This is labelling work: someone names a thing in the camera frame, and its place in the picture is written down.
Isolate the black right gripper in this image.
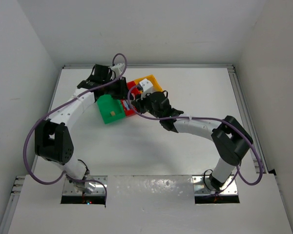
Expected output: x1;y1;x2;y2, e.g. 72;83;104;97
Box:
132;89;162;120

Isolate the blue marker pen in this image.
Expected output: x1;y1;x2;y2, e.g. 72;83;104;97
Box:
123;101;130;110

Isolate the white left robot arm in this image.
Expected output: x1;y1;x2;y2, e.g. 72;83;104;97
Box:
34;63;128;180

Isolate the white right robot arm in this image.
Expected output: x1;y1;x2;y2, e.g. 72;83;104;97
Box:
130;91;253;191

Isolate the yellow plastic bin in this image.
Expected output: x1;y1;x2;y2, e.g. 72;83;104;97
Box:
134;75;163;92

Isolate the red plastic bin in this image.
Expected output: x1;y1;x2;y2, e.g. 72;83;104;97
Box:
121;81;141;117

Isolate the green plastic bin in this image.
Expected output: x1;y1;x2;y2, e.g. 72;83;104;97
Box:
97;95;126;124

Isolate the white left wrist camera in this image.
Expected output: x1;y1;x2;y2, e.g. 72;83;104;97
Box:
111;63;125;78

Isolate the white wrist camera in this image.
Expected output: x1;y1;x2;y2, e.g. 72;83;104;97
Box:
139;78;153;99
111;63;125;78

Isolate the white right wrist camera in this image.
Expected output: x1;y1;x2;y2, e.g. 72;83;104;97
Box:
139;78;153;99

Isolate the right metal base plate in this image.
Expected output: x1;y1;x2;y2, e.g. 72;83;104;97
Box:
192;175;238;196

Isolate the metal base plate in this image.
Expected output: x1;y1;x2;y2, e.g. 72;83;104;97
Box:
192;175;238;196
63;175;108;196

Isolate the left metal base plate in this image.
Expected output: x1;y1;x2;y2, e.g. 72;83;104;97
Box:
63;175;108;196

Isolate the aluminium frame rail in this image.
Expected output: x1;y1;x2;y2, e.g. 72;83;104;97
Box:
228;65;268;173

